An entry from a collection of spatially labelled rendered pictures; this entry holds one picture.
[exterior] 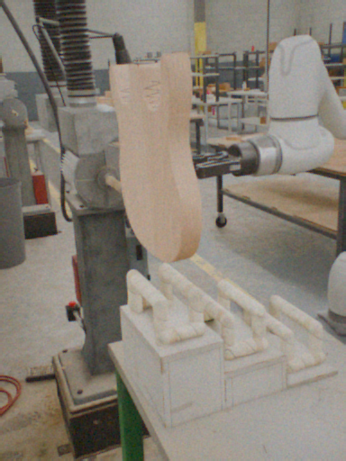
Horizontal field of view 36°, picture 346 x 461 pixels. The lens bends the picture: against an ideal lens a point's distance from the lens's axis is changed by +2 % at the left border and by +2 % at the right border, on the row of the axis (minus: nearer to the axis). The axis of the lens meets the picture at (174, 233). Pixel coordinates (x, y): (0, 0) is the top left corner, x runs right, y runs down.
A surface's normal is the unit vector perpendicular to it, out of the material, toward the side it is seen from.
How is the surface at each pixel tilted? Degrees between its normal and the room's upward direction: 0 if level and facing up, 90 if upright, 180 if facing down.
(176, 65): 78
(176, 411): 90
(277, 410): 0
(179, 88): 95
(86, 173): 87
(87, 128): 90
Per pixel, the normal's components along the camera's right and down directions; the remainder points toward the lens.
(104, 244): 0.36, 0.27
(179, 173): 0.32, -0.22
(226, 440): -0.05, -0.95
